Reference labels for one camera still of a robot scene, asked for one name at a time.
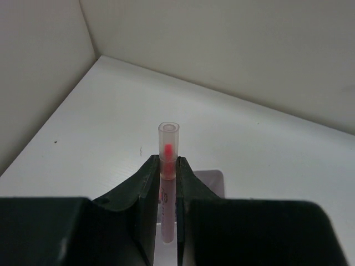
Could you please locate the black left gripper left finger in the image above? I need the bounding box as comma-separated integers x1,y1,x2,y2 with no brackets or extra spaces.
1,155,159,265

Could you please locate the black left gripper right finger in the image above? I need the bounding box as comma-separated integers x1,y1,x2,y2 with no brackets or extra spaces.
176,157,348,265

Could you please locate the orange-red highlighter pen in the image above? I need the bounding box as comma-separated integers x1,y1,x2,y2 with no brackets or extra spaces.
158,122,180,244

